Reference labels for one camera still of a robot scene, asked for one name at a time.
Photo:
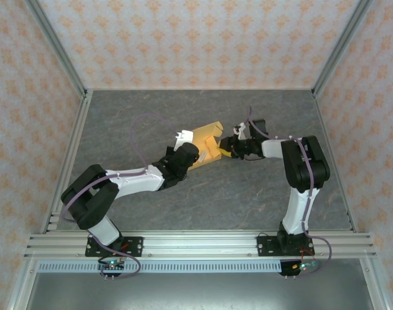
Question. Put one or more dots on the short aluminium frame strut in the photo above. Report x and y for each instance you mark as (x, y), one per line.
(20, 287)
(374, 287)

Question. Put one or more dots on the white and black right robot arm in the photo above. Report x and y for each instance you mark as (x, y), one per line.
(298, 210)

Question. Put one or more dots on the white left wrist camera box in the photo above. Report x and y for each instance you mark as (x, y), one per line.
(184, 139)

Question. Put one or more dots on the grey metal sheet panel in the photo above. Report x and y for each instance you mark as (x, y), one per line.
(199, 290)

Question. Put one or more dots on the aluminium frame post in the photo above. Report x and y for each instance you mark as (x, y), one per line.
(59, 48)
(340, 48)

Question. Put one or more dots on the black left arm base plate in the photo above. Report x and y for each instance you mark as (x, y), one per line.
(135, 247)

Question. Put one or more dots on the wide aluminium mounting rail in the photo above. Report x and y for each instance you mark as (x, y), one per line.
(199, 245)

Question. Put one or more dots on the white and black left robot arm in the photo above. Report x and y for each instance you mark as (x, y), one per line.
(135, 184)

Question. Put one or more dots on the tan paper box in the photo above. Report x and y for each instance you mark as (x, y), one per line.
(206, 135)

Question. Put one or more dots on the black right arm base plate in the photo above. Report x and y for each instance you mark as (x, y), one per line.
(264, 247)

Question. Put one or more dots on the aluminium table side rail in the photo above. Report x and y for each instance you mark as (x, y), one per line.
(70, 145)
(337, 161)

